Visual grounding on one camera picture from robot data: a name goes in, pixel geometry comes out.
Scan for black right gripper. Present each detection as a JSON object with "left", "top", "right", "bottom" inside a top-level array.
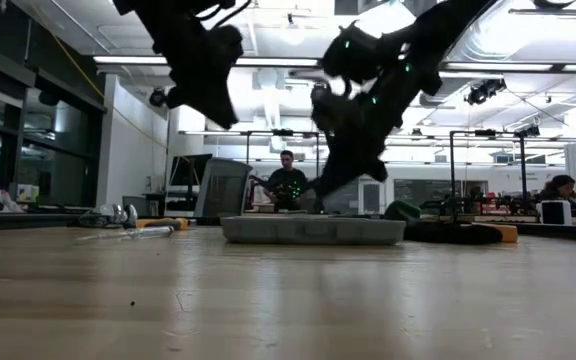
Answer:
[{"left": 315, "top": 59, "right": 442, "bottom": 199}]

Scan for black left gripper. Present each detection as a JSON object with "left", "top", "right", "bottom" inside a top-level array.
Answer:
[{"left": 140, "top": 12, "right": 240, "bottom": 130}]

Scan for grey plastic tool case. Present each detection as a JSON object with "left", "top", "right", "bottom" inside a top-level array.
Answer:
[{"left": 220, "top": 213, "right": 408, "bottom": 247}]

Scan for orange-handled pliers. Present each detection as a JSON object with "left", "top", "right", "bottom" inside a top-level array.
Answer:
[{"left": 135, "top": 216, "right": 190, "bottom": 232}]

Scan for slim silver screwdriver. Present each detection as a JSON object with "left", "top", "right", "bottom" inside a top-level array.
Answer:
[{"left": 74, "top": 225, "right": 176, "bottom": 245}]

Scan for white glass door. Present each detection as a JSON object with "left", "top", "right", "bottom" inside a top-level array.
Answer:
[{"left": 359, "top": 179, "right": 385, "bottom": 215}]

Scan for black computer monitor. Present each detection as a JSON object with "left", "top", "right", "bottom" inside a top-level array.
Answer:
[{"left": 169, "top": 153, "right": 214, "bottom": 188}]

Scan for ceiling light strip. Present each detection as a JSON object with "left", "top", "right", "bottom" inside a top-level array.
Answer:
[
  {"left": 440, "top": 60, "right": 576, "bottom": 80},
  {"left": 92, "top": 55, "right": 320, "bottom": 68}
]

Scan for black background desk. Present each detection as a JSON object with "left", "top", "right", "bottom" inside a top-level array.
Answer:
[{"left": 142, "top": 191, "right": 200, "bottom": 217}]

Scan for white round ceiling light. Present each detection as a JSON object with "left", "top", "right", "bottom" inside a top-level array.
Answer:
[{"left": 280, "top": 14, "right": 307, "bottom": 47}]

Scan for cluttered background workbench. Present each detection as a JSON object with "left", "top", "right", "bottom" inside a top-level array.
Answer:
[{"left": 420, "top": 187, "right": 542, "bottom": 224}]

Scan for black ceiling spotlights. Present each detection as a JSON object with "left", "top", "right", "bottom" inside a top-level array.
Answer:
[{"left": 463, "top": 77, "right": 509, "bottom": 107}]

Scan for small white carton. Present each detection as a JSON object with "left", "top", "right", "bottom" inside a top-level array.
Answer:
[{"left": 16, "top": 183, "right": 41, "bottom": 204}]

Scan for white box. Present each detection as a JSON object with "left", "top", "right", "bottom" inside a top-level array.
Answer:
[{"left": 540, "top": 199, "right": 573, "bottom": 226}]

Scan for black ceiling dome camera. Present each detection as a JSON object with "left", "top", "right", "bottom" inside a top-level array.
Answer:
[{"left": 148, "top": 87, "right": 168, "bottom": 108}]

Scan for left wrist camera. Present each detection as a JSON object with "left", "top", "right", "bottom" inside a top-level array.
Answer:
[{"left": 206, "top": 24, "right": 245, "bottom": 72}]

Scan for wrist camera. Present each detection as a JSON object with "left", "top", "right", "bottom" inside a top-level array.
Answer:
[
  {"left": 206, "top": 24, "right": 245, "bottom": 72},
  {"left": 310, "top": 82, "right": 355, "bottom": 134}
]

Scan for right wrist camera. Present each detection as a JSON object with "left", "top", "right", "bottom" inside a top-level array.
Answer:
[{"left": 310, "top": 82, "right": 355, "bottom": 134}]

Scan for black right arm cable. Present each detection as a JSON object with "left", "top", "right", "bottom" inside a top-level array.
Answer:
[{"left": 335, "top": 74, "right": 357, "bottom": 101}]

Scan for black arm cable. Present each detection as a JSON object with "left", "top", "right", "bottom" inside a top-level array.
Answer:
[
  {"left": 335, "top": 74, "right": 357, "bottom": 101},
  {"left": 195, "top": 0, "right": 252, "bottom": 29}
]

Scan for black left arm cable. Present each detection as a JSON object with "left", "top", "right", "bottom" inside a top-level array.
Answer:
[{"left": 195, "top": 0, "right": 252, "bottom": 29}]

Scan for silver ventilation duct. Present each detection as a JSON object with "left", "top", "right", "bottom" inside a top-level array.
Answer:
[{"left": 432, "top": 74, "right": 475, "bottom": 109}]

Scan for black metal rig frame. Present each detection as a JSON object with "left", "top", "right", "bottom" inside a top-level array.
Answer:
[{"left": 0, "top": 212, "right": 576, "bottom": 244}]

